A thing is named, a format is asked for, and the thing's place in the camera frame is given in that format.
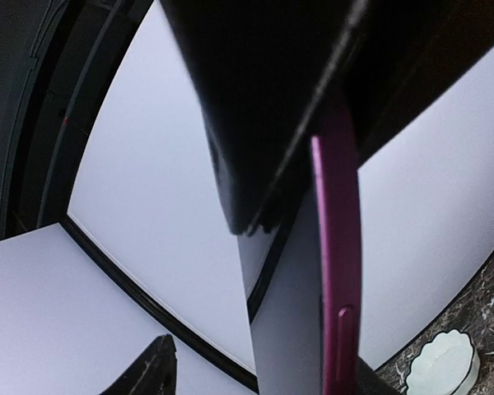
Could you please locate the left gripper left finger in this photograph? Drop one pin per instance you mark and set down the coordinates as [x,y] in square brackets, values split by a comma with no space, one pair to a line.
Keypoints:
[154,372]

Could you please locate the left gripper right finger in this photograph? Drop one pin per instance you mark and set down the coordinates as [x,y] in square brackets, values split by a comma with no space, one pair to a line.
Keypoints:
[260,70]

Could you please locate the left black frame post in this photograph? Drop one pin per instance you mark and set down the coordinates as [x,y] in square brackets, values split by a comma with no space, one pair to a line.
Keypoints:
[173,325]

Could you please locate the white scalloped bowl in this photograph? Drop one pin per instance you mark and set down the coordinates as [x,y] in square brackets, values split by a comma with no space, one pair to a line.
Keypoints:
[449,364]

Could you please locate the purple phone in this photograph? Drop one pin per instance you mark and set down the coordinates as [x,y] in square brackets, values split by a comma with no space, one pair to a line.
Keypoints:
[334,161]

